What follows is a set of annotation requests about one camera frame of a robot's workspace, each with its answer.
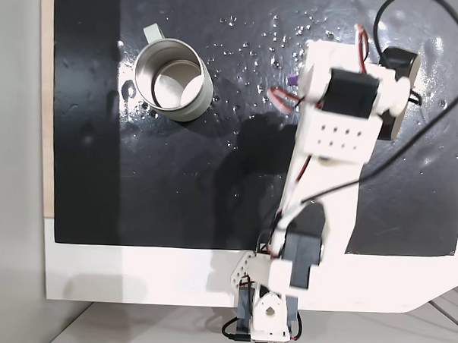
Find red white servo wire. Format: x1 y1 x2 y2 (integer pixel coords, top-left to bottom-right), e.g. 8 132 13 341
352 22 372 76
267 86 305 115

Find black table mat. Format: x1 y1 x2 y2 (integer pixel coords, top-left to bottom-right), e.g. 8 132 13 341
42 0 458 263

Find black camera box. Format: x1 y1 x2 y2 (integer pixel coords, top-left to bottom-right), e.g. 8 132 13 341
376 46 421 143

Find pale green steel-rimmed mug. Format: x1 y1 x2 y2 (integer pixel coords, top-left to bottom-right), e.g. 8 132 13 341
131 21 217 124

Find black camera cable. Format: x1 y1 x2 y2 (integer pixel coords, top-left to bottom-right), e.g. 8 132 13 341
299 0 458 211

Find black base cable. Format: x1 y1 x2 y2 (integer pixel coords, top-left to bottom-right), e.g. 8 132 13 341
220 314 254 343

